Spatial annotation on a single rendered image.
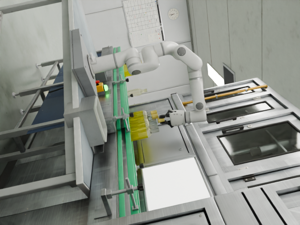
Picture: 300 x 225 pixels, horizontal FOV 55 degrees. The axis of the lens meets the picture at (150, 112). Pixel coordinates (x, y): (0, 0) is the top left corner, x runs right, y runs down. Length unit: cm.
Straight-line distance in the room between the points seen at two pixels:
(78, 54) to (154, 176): 79
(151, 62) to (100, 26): 593
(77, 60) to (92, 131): 39
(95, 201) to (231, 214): 63
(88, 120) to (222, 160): 81
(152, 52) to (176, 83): 645
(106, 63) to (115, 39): 590
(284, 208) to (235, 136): 105
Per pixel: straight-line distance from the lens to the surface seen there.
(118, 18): 760
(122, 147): 166
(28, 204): 185
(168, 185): 158
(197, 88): 180
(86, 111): 150
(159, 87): 817
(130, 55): 180
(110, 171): 147
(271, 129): 205
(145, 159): 179
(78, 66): 158
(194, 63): 177
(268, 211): 97
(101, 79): 235
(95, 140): 158
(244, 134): 199
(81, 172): 136
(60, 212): 170
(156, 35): 773
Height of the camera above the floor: 108
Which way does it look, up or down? 1 degrees up
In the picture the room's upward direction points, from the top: 78 degrees clockwise
